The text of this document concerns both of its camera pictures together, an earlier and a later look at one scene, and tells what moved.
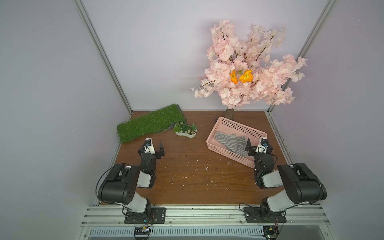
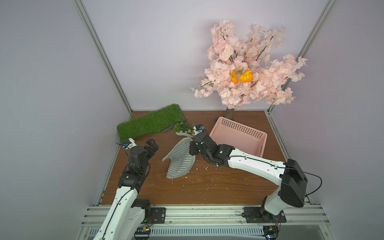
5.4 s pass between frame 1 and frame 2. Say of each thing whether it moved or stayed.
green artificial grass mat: stayed
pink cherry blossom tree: stayed
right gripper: moved
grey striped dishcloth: moved
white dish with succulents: stayed
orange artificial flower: stayed
